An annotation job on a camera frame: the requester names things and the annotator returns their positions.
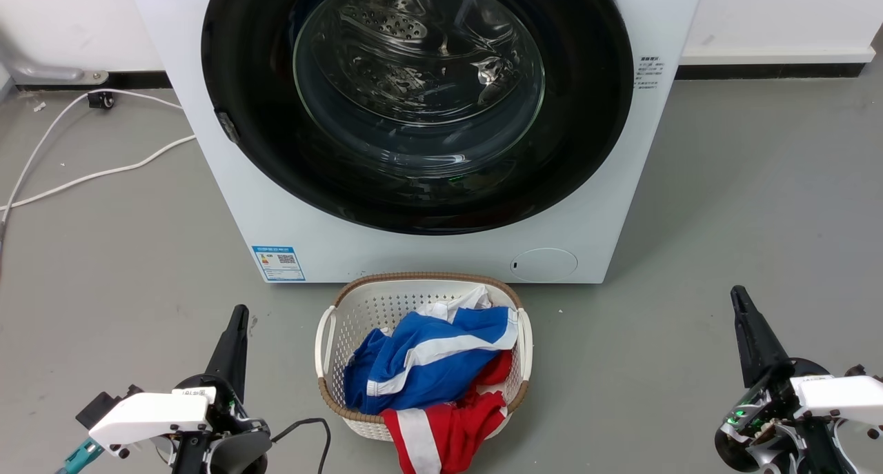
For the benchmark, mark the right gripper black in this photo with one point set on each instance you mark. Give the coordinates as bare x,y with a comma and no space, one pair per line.
759,446

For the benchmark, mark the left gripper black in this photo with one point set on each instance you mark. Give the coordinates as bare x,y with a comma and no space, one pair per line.
234,450

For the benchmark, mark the white front-load washing machine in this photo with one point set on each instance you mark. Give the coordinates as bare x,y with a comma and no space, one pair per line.
276,219

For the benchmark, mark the round black glass washer door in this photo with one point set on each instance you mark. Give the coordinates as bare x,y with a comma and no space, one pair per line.
593,115

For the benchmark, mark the blue energy label sticker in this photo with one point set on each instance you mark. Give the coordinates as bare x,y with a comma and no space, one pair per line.
279,263

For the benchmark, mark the white laundry basket brown rim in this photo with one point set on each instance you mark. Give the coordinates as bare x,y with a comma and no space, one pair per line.
365,308

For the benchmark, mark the blue and white garment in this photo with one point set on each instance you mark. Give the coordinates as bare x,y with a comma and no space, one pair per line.
428,363

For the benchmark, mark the round white filter cover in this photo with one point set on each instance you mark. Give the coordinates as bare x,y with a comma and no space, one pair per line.
545,265

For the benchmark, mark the red and white garment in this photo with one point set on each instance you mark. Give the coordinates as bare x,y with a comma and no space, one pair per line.
455,426

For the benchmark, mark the black baseboard strip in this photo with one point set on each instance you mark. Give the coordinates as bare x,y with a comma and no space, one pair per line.
759,71
138,80

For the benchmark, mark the small black text sticker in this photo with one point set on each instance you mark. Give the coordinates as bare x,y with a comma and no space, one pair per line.
648,72

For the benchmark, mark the steel washer drum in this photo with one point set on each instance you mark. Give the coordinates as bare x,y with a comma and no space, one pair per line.
386,25

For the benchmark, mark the left white wrist camera housing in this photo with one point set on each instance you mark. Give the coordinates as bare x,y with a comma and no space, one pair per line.
148,415

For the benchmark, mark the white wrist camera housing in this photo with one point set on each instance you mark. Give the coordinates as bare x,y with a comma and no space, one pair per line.
148,415
845,397

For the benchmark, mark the right white wrist camera housing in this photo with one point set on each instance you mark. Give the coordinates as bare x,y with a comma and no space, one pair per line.
845,397

